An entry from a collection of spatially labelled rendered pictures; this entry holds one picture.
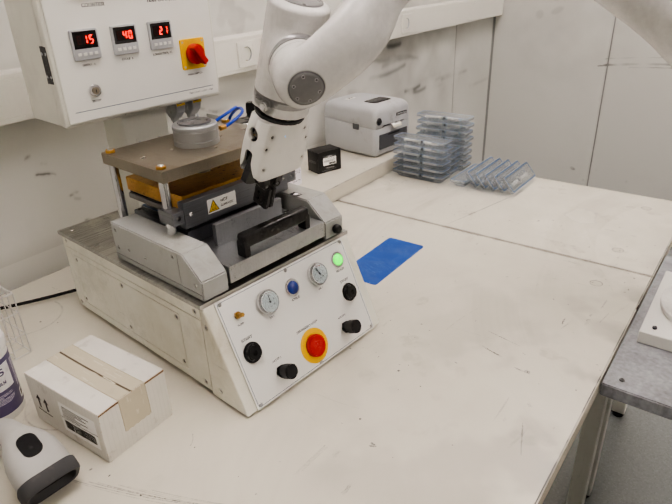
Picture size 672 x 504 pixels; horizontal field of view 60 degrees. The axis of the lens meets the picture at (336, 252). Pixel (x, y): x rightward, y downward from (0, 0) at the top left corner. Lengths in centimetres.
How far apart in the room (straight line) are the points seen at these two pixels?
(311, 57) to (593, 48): 261
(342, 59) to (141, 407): 58
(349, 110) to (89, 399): 136
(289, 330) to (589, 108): 255
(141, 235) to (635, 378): 85
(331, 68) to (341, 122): 129
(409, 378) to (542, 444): 24
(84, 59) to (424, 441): 82
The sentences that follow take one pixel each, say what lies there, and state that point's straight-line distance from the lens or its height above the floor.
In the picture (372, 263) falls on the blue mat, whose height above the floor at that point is 75.
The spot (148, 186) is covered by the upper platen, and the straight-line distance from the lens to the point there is 105.
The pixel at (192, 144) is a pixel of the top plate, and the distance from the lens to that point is 104.
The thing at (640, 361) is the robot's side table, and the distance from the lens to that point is 115.
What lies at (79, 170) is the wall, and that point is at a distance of 154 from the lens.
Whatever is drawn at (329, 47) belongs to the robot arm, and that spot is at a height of 130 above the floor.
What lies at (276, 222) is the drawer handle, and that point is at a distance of 96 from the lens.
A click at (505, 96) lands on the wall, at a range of 343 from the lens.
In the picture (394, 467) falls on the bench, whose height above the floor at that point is 75.
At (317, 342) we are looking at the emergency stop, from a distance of 102.
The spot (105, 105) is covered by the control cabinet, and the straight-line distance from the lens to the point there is 112.
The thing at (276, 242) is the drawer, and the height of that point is 97.
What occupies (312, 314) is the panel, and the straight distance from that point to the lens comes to 103.
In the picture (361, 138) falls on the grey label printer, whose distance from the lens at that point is 198.
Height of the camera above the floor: 139
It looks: 27 degrees down
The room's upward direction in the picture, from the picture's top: 2 degrees counter-clockwise
